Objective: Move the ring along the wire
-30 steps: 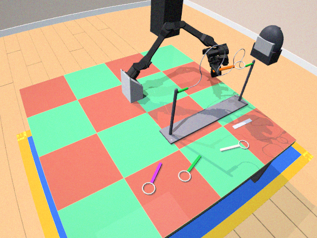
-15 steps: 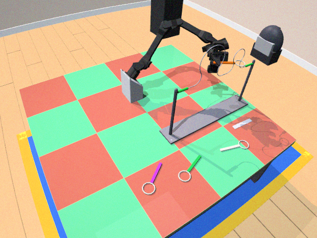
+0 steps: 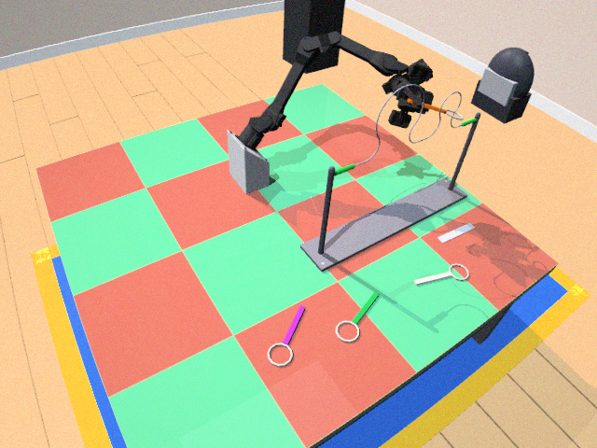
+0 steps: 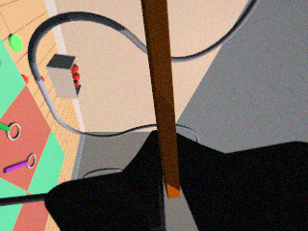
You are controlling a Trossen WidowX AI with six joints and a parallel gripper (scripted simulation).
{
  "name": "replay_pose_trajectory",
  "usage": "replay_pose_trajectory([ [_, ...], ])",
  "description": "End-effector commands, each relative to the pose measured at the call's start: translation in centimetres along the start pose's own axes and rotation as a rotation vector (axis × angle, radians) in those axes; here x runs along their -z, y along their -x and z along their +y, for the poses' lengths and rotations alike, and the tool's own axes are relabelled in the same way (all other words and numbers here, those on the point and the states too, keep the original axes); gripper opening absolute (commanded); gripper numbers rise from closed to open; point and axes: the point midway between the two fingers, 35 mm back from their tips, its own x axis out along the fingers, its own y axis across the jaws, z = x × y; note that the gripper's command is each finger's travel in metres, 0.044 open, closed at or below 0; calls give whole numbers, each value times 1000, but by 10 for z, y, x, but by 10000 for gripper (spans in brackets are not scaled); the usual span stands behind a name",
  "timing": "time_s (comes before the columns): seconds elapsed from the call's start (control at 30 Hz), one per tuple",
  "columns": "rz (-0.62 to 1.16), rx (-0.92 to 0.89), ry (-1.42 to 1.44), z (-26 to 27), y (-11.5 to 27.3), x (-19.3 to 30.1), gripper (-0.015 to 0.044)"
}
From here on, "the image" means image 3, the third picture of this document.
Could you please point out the orange bar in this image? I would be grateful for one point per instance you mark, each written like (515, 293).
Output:
(437, 109)

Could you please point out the white ring with green handle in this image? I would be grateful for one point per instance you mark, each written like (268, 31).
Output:
(358, 317)

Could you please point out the white loop with straight handle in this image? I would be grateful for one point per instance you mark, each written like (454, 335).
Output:
(441, 276)

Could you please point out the white loop with purple handle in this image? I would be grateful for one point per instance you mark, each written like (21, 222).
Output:
(288, 337)

